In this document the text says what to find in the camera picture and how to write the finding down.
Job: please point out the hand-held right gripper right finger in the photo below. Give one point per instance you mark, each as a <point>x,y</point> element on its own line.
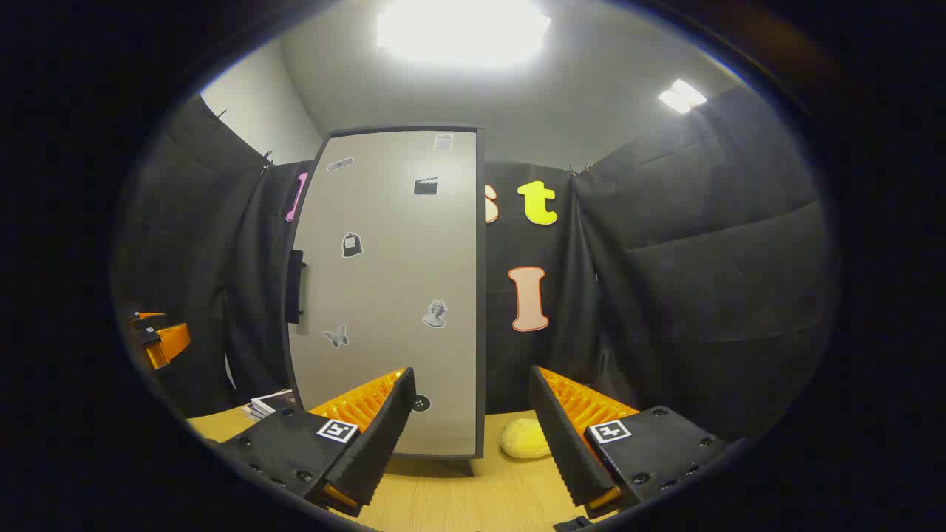
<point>562,443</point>

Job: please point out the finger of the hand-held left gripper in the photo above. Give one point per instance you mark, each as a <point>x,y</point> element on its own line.
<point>170,343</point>
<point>151,322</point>

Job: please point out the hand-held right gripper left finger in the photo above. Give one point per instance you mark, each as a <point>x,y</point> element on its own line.
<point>384,436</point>

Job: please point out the dark grey cabinet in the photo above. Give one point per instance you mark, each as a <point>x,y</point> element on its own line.
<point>481,310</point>

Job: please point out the yellow plush object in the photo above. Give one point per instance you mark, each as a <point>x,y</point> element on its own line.
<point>525,440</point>

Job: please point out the stack of books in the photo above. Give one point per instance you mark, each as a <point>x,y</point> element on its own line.
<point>267,403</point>

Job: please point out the black backdrop cloth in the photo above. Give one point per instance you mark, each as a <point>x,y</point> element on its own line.
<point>665,295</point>

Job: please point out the small ceiling light panel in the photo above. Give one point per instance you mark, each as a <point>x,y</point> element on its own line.
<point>681,96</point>

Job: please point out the large ceiling light panel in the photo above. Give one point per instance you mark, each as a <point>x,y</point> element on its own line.
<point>462,29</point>

